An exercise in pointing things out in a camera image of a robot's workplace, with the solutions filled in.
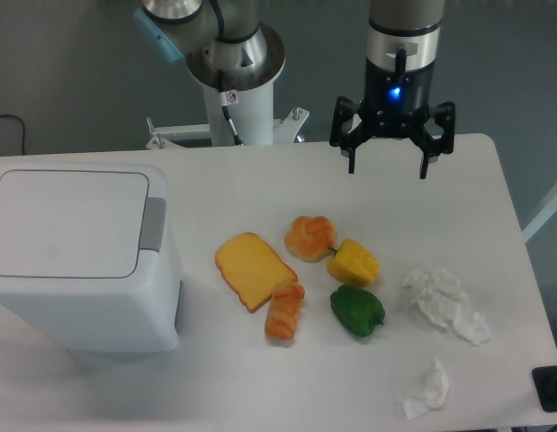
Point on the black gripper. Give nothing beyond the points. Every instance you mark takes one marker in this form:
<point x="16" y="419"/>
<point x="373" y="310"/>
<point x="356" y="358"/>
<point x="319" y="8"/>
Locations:
<point x="395" y="108"/>

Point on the white push-lid trash can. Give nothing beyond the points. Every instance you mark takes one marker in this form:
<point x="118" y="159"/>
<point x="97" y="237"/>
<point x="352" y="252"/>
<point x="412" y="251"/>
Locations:
<point x="87" y="254"/>

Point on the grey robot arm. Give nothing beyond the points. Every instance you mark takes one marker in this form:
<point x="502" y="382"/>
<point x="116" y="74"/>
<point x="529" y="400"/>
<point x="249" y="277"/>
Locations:
<point x="236" y="58"/>

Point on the round knotted bread roll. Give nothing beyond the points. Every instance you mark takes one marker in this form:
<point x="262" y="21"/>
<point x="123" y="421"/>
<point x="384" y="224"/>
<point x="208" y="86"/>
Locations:
<point x="311" y="238"/>

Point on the yellow bell pepper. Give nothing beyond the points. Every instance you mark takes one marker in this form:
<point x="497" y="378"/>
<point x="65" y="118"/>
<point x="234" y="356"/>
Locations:
<point x="352" y="263"/>

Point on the large crumpled white tissue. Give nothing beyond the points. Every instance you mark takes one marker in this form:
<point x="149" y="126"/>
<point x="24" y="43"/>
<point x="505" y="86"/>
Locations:
<point x="440" y="299"/>

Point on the green bell pepper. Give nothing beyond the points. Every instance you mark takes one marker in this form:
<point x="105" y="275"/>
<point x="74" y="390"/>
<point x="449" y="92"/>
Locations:
<point x="358" y="310"/>

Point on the toast bread slice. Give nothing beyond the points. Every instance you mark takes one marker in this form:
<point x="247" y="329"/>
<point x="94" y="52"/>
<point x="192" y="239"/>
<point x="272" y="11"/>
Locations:
<point x="252" y="269"/>

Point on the long twisted bread roll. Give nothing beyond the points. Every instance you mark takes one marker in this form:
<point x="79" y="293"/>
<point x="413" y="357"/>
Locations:
<point x="284" y="311"/>

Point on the small crumpled white tissue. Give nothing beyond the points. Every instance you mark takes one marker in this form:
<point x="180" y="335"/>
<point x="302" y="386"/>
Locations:
<point x="431" y="396"/>

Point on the black device at edge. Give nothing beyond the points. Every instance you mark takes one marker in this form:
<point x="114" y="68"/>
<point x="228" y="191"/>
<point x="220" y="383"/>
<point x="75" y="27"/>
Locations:
<point x="545" y="380"/>

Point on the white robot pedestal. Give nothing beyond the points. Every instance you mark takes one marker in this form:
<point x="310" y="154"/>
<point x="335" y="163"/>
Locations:
<point x="235" y="118"/>

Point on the white frame at right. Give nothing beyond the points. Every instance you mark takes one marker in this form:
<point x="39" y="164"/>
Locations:
<point x="541" y="214"/>

